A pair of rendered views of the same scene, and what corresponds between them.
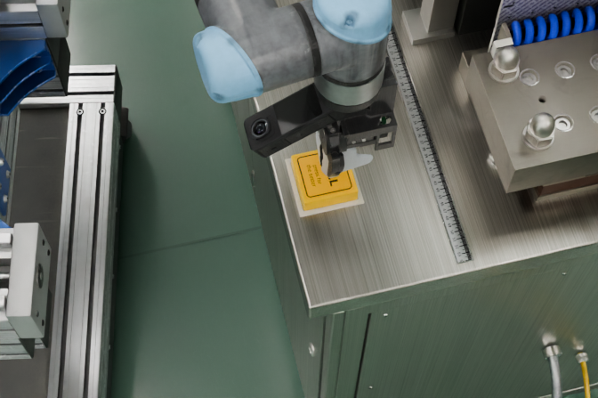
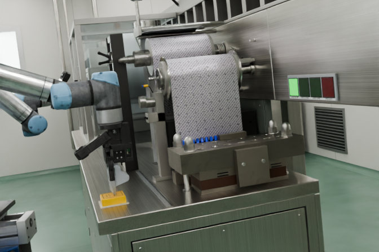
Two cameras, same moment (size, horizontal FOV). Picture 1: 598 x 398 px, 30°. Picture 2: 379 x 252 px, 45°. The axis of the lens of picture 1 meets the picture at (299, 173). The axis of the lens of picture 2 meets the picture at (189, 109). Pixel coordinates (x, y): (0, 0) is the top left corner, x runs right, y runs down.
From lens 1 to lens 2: 1.17 m
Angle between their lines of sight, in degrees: 58
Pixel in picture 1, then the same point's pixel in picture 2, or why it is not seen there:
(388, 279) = (135, 212)
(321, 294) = (104, 219)
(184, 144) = not seen: outside the picture
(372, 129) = (122, 144)
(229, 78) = (58, 89)
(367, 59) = (110, 93)
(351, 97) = (108, 116)
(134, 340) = not seen: outside the picture
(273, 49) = (75, 83)
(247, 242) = not seen: outside the picture
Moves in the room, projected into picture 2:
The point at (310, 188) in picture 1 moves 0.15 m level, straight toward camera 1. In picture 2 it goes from (105, 197) to (95, 212)
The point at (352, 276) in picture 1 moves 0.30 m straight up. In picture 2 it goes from (119, 214) to (106, 105)
